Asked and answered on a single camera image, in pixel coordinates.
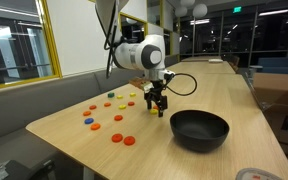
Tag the yellow framed glass window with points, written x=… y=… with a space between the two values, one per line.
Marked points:
x=134 y=33
x=17 y=43

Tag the black bowl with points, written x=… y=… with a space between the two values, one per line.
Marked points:
x=199 y=133

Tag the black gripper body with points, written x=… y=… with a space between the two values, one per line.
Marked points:
x=155 y=90

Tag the blue sofa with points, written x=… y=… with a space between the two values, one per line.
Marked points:
x=280 y=65

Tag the gray upholstered bench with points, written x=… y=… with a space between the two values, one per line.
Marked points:
x=17 y=110

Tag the brown wooden chair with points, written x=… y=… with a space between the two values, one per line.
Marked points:
x=234 y=60

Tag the long ceiling light strip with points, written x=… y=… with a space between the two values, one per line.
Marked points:
x=273 y=12

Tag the green exit sign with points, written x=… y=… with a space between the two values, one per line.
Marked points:
x=237 y=9

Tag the open brown cardboard box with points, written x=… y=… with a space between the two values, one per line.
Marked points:
x=274 y=88

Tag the white round pendant lamp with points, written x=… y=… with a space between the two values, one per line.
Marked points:
x=187 y=2
x=200 y=10
x=180 y=11

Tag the light wooden table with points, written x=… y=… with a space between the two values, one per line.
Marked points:
x=200 y=67
x=197 y=59

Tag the black equipment case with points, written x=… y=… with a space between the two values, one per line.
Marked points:
x=10 y=171

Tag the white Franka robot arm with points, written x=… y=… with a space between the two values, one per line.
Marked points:
x=134 y=55

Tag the green cube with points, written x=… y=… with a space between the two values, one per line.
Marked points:
x=110 y=95

